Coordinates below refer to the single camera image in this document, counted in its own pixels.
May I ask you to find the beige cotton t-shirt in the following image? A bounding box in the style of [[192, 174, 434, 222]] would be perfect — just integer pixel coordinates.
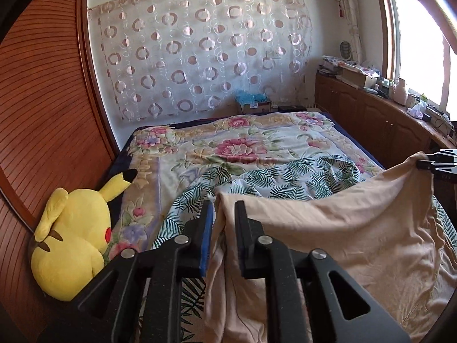
[[204, 153, 456, 342]]

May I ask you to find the white tissue pack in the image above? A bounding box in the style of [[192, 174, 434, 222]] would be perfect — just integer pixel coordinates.
[[407, 101, 427, 120]]

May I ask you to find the long wooden side cabinet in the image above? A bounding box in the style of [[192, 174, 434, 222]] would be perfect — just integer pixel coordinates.
[[314, 73, 456, 168]]

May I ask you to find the pink plastic bottle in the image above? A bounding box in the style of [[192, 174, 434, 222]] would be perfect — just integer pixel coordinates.
[[393, 78, 408, 106]]

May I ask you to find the floral pink quilt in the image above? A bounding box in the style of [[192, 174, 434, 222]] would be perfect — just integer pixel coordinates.
[[104, 111, 381, 260]]

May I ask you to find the palm leaf print bedsheet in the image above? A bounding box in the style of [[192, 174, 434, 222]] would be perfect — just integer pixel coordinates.
[[156, 155, 456, 342]]

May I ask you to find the open cardboard box on cabinet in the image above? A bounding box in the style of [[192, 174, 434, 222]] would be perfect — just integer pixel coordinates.
[[339, 67, 379, 87]]

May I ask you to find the yellow Pikachu plush toy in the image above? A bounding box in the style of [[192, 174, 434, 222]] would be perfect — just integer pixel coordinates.
[[29, 169, 138, 302]]

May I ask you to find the wooden slatted headboard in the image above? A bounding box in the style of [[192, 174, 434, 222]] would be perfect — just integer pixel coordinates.
[[1, 0, 117, 342]]

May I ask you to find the sheer circle pattern curtain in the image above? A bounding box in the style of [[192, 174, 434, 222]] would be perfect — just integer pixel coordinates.
[[88, 0, 312, 123]]

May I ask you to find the window with wooden frame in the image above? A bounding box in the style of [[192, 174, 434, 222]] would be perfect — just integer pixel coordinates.
[[383, 0, 456, 121]]

